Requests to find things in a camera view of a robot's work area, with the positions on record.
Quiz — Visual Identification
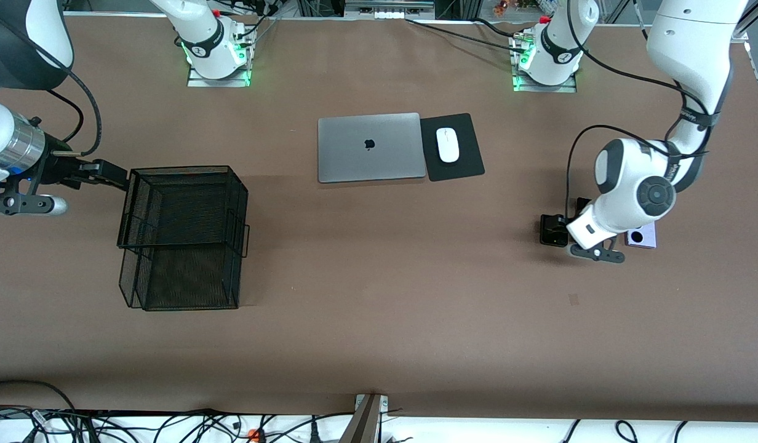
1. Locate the aluminium rail with white connectors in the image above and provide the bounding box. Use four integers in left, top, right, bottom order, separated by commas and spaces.
343, 0, 437, 19

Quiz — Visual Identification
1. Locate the thick dark floor cable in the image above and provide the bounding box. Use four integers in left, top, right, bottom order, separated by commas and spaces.
0, 380, 78, 414

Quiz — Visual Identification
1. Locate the small black flip phone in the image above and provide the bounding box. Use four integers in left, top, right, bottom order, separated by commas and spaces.
540, 213, 571, 247

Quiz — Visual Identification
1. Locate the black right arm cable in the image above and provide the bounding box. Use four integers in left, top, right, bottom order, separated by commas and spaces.
47, 68, 103, 159

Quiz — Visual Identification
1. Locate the aluminium frame profile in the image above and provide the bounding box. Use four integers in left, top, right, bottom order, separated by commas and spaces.
731, 0, 758, 44

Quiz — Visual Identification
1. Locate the white computer mouse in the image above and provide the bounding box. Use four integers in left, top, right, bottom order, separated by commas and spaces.
436, 127, 460, 164

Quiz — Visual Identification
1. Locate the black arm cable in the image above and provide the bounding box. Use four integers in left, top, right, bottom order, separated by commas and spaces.
565, 0, 724, 217
47, 68, 103, 159

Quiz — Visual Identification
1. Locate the grey closed laptop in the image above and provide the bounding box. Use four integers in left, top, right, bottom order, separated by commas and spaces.
317, 113, 428, 184

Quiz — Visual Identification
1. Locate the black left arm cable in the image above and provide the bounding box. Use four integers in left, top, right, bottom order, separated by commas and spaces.
565, 0, 724, 217

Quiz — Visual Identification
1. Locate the black wire mesh two-tier tray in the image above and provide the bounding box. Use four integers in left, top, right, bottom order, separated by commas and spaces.
117, 165, 250, 311

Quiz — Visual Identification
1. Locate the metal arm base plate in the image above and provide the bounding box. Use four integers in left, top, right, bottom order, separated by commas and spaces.
513, 68, 578, 93
187, 62, 252, 88

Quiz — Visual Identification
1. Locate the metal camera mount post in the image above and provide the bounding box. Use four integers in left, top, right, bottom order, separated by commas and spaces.
339, 394, 390, 443

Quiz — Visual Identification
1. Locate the black cable on table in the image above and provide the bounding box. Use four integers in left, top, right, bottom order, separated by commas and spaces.
407, 18, 524, 50

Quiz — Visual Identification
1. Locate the black mouse pad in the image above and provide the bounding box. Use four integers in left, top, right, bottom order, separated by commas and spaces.
420, 113, 485, 182

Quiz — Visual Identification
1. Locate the lilac flip phone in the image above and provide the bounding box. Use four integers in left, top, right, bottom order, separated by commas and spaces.
625, 223, 658, 249

